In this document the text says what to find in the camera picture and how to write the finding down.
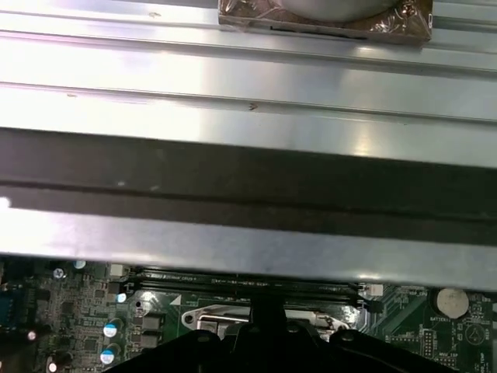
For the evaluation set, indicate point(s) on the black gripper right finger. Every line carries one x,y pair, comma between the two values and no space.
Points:
303,349

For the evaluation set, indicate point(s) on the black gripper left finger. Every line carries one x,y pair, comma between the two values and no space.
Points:
233,349

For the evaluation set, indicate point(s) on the thin metal locking lever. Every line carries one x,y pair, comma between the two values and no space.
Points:
223,314

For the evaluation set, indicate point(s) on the metal socket cover frame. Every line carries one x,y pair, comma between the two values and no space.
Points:
207,321

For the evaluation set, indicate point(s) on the metal CPU socket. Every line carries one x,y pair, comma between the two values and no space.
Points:
189,318

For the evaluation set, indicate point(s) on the black RAM slot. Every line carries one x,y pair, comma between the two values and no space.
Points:
194,290
194,279

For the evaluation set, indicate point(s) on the gray square inductor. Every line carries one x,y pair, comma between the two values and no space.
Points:
150,321
149,341

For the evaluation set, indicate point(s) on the green motherboard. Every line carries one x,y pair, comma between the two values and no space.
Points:
404,311

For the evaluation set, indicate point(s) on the blue top capacitor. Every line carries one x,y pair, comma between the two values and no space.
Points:
79,264
106,356
110,328
121,298

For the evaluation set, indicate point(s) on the silver coin battery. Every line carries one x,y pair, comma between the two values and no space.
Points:
452,302

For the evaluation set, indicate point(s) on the silver board screw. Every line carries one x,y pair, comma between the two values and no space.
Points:
58,273

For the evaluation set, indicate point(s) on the blue port connector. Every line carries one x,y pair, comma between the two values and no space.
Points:
13,309

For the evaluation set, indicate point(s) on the square brown base plate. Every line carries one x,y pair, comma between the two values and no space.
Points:
248,19

